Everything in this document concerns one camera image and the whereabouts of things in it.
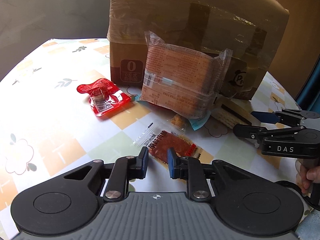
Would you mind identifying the red meat jerky packet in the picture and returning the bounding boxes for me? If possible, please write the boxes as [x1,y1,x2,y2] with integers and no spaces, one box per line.
[133,121,203,164]

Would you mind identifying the person's right hand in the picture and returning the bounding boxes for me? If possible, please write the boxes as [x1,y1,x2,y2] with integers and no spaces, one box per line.
[295,159,320,194]

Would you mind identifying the beige wafer snack packet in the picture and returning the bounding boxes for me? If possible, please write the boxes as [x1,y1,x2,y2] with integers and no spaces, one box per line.
[211,97,253,129]

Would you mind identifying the small teal snack packet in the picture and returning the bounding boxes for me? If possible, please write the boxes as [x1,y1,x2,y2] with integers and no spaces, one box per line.
[132,94,212,131]

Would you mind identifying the brown wooden board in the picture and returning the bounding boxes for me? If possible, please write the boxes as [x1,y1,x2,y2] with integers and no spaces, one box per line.
[269,0,319,98]

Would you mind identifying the red jelly cup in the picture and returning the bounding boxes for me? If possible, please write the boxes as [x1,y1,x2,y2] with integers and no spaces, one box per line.
[76,78,131,117]

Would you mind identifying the orange wrapped cracker pack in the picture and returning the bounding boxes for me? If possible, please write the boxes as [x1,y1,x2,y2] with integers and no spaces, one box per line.
[140,31,233,119]

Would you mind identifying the floral checkered bed sheet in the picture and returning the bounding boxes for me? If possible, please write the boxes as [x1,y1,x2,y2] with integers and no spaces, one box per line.
[1,38,299,239]

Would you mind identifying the brown cardboard box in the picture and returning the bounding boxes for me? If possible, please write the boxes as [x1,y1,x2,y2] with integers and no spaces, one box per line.
[107,0,289,100]

